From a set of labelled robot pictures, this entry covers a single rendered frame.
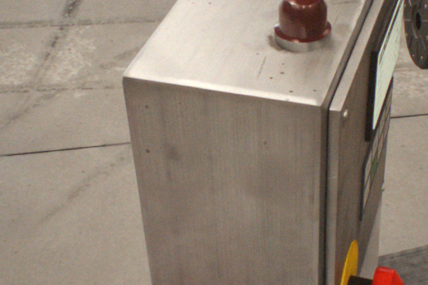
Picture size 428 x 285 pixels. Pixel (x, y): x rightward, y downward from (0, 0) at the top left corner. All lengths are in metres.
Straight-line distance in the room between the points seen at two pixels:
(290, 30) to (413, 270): 0.82
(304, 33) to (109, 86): 2.66
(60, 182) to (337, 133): 2.30
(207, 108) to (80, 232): 2.11
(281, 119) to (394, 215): 2.11
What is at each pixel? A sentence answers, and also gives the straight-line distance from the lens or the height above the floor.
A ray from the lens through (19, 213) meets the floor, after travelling 2.58.
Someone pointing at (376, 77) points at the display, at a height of 1.44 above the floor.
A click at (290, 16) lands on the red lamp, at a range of 0.38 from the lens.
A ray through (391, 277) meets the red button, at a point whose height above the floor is 1.34.
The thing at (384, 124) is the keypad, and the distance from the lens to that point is 0.52.
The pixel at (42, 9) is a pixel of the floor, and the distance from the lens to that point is 3.58.
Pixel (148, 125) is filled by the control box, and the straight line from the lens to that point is 0.39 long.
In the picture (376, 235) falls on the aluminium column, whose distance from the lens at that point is 0.62.
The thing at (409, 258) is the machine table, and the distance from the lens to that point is 1.19.
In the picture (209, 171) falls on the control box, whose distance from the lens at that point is 0.39.
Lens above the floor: 1.68
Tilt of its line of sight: 37 degrees down
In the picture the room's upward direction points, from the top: 4 degrees counter-clockwise
